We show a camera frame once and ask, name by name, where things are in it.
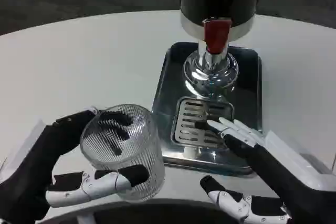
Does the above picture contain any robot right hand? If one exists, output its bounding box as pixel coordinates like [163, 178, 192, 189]
[200, 117, 336, 224]

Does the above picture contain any steel drip tray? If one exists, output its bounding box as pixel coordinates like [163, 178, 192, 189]
[151, 41, 263, 177]

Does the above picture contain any clear ribbed glass cup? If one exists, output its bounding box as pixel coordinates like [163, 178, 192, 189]
[79, 104, 166, 202]

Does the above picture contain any red tap handle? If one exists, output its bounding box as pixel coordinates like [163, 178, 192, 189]
[203, 18, 232, 53]

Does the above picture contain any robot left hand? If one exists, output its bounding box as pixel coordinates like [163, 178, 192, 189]
[0, 105, 150, 224]

